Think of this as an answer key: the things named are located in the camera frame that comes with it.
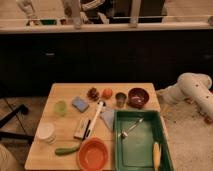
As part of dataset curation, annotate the blue sponge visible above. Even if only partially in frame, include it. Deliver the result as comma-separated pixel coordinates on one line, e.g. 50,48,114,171
72,97,89,113

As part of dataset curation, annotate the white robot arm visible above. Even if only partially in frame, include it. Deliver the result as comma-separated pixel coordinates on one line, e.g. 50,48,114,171
163,73,213,124

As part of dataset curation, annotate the small metal cup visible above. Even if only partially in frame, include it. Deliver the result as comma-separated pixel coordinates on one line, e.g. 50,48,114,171
115,92,127,108

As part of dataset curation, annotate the green plastic cup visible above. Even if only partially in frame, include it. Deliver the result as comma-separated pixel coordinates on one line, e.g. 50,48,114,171
54,101,67,116

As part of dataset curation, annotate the orange fruit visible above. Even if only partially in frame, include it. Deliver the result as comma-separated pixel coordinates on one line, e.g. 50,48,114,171
102,88,113,99

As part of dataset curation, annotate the brown pine cone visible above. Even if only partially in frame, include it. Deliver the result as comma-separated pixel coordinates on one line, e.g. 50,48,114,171
87,87,100,101

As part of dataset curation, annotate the light blue cloth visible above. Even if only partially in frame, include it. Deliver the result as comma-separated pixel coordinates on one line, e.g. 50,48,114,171
100,107,115,131

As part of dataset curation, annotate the dark red bowl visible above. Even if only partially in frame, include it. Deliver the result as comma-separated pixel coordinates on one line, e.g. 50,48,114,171
128,88,149,108

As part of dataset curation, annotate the black marker pen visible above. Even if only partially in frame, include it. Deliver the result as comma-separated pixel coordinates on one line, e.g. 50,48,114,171
82,119,91,141

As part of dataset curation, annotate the beige eraser block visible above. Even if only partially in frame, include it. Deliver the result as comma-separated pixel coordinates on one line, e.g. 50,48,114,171
74,118,90,139

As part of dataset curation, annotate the metal spoon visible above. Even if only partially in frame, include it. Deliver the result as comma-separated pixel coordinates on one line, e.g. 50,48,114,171
121,118,144,139

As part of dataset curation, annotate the orange plastic bowl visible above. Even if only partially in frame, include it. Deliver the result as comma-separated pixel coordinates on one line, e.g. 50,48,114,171
77,138,108,171

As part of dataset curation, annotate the green plastic tray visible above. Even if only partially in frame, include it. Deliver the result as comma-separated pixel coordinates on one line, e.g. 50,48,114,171
114,110,174,171

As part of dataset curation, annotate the yellow corn cob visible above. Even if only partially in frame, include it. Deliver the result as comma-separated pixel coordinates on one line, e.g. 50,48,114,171
153,142,161,171

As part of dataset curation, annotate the green cucumber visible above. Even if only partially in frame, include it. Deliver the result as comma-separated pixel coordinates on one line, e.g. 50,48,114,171
55,145,80,156

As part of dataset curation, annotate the black chair base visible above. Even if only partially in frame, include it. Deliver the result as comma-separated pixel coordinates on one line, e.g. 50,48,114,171
0,98,34,144

